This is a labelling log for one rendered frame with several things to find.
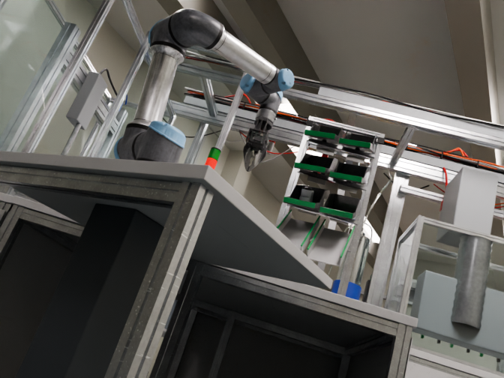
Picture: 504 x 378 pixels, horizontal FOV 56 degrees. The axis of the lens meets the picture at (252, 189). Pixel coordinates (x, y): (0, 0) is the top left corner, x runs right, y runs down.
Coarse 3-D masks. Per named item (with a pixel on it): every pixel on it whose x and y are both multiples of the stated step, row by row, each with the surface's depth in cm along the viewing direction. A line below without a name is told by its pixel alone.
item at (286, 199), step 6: (300, 186) 211; (306, 186) 214; (294, 192) 202; (300, 192) 213; (318, 192) 212; (324, 192) 199; (288, 198) 188; (294, 198) 205; (318, 198) 212; (324, 198) 202; (294, 204) 187; (300, 204) 187; (306, 204) 186; (312, 204) 185; (318, 204) 191; (324, 204) 205
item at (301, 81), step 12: (300, 84) 280; (312, 84) 279; (324, 84) 276; (372, 96) 272; (240, 108) 335; (252, 108) 333; (420, 108) 268; (288, 120) 328; (300, 120) 326; (468, 120) 262; (480, 120) 264; (240, 132) 329; (384, 144) 318; (396, 144) 316; (408, 144) 315; (432, 156) 313; (444, 156) 312; (456, 156) 310; (480, 168) 309; (492, 168) 306; (444, 192) 309
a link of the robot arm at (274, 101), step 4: (276, 92) 186; (280, 92) 188; (272, 96) 184; (276, 96) 186; (280, 96) 188; (268, 100) 184; (272, 100) 184; (276, 100) 185; (280, 100) 188; (260, 104) 186; (264, 104) 185; (268, 104) 184; (272, 104) 184; (276, 104) 185; (260, 108) 185; (268, 108) 184; (272, 108) 184; (276, 108) 185; (276, 112) 186
